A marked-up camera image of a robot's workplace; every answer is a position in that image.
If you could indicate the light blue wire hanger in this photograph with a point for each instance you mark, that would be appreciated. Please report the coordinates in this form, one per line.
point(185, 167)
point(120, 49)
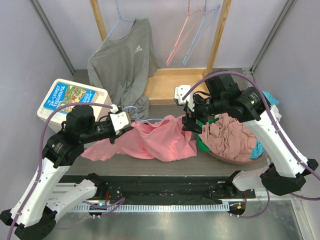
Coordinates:
point(140, 120)

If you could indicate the mauve shirt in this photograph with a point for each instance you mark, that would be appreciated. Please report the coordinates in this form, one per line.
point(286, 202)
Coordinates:
point(225, 140)

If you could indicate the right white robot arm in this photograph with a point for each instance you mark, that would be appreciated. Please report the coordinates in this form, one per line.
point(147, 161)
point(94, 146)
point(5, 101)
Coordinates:
point(238, 95)

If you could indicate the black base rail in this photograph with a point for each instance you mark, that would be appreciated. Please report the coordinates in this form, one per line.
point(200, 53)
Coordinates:
point(170, 190)

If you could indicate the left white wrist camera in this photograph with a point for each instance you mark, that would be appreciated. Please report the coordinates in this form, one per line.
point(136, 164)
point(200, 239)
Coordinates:
point(119, 118)

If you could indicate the brown laundry basket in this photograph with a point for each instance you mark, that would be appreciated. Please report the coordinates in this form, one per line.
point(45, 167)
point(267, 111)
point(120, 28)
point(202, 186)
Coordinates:
point(225, 157)

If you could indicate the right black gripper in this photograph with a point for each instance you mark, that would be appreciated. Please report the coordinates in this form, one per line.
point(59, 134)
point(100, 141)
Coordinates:
point(189, 120)

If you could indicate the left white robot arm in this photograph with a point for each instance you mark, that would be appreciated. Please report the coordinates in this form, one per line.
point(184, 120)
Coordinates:
point(35, 215)

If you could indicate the blue hanger holding grey shirt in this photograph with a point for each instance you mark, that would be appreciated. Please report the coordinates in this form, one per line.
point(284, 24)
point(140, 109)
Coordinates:
point(122, 26)

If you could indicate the wooden clothes rack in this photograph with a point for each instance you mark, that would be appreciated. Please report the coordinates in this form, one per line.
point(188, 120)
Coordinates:
point(160, 86)

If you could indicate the white garment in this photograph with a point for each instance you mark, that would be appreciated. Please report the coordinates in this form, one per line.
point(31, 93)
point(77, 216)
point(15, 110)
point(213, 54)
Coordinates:
point(276, 112)

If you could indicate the cyan shirt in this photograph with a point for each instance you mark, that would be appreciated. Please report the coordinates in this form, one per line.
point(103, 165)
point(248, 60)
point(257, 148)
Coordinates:
point(259, 149)

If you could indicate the grey adidas shirt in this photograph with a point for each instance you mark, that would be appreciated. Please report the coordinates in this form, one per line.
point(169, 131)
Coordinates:
point(122, 67)

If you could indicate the pink t shirt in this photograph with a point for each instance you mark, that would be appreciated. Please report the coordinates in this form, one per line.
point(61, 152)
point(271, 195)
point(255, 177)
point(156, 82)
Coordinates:
point(163, 140)

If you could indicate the white slotted cable duct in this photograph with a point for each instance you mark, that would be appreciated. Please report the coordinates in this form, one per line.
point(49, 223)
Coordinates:
point(85, 208)

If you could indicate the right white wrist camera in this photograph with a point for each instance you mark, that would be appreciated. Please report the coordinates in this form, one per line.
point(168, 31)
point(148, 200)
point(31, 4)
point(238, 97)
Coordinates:
point(183, 97)

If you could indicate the pink wire hanger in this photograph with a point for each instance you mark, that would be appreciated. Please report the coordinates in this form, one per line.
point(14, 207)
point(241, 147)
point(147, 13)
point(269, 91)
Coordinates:
point(192, 18)

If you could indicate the blue treehouse book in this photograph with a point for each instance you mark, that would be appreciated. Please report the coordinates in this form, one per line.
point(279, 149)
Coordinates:
point(63, 94)

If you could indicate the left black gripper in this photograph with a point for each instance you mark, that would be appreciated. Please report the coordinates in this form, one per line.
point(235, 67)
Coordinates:
point(112, 138)

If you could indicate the green garment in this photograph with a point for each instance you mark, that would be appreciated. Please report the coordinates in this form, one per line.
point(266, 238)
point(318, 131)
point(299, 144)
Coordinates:
point(200, 145)

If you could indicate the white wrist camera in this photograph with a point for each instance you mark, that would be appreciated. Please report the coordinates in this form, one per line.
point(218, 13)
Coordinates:
point(119, 118)
point(183, 97)

